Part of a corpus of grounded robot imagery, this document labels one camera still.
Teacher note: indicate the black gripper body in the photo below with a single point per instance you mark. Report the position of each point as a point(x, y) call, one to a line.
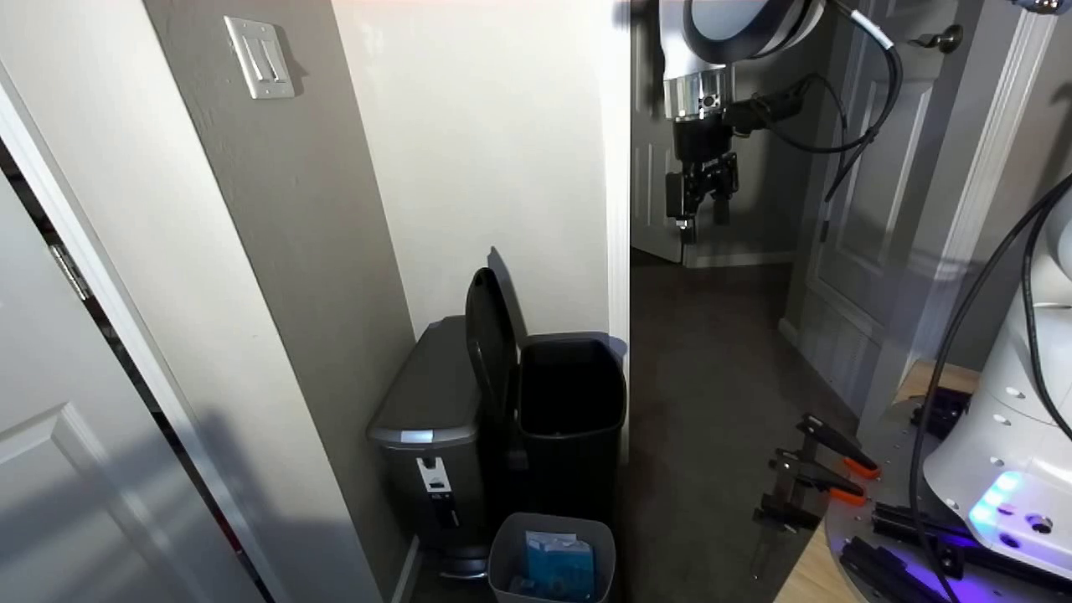
point(706, 151)

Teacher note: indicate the blue item in wastebasket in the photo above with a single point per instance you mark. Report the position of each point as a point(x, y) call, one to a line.
point(556, 562)

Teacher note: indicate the grey step trash can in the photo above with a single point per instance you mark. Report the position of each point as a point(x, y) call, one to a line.
point(431, 413)

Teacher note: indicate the white light switch plate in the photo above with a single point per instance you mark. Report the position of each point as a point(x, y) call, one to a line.
point(258, 54)

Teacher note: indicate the black bin lid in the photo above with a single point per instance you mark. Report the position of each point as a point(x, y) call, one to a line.
point(494, 345)

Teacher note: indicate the black bin body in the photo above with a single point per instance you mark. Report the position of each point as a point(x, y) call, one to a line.
point(572, 438)

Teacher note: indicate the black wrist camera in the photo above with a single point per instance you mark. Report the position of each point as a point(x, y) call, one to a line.
point(768, 108)

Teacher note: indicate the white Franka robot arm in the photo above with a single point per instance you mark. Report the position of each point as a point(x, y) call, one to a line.
point(1006, 446)

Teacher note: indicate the small grey wastebasket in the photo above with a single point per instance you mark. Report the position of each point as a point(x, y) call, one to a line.
point(506, 556)

